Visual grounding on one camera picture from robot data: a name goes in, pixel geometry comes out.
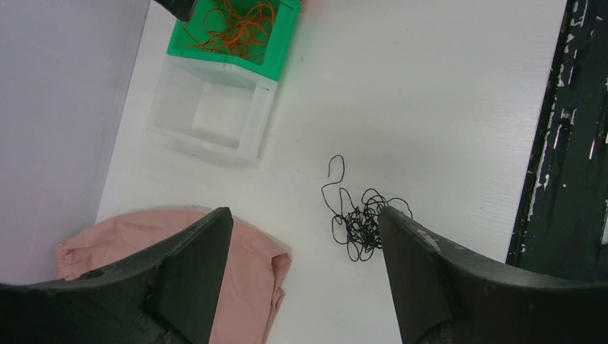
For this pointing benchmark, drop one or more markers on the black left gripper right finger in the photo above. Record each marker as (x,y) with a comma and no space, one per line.
(446,293)

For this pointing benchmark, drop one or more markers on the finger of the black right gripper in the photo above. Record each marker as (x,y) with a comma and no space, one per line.
(183,10)

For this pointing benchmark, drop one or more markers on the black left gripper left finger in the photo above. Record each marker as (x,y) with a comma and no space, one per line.
(166,293)

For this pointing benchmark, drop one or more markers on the clear plastic bin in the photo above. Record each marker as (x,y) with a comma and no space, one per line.
(214,107)

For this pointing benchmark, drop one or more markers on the green plastic bin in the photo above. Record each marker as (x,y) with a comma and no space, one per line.
(254,35)

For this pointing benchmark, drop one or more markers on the pink cloth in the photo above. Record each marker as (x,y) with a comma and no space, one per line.
(251,292)

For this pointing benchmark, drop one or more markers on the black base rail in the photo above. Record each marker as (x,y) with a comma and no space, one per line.
(561,220)

